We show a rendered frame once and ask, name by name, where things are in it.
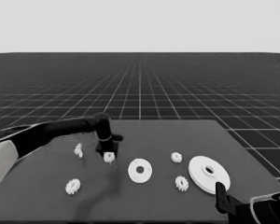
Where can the large thick white disc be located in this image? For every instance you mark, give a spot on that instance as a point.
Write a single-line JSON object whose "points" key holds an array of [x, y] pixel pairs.
{"points": [[197, 169]]}

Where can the white round carrier with pins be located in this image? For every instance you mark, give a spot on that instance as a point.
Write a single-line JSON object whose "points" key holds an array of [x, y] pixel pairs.
{"points": [[132, 170]]}

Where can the medium white toothed gear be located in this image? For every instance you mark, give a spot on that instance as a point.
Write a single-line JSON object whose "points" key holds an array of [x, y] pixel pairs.
{"points": [[179, 184], [69, 187]]}

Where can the small white T-shaped piece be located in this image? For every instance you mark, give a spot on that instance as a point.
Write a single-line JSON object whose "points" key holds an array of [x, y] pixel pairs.
{"points": [[78, 150]]}

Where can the small white toothed gear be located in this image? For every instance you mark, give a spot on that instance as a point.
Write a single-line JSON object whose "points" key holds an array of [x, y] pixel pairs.
{"points": [[109, 157], [174, 158]]}

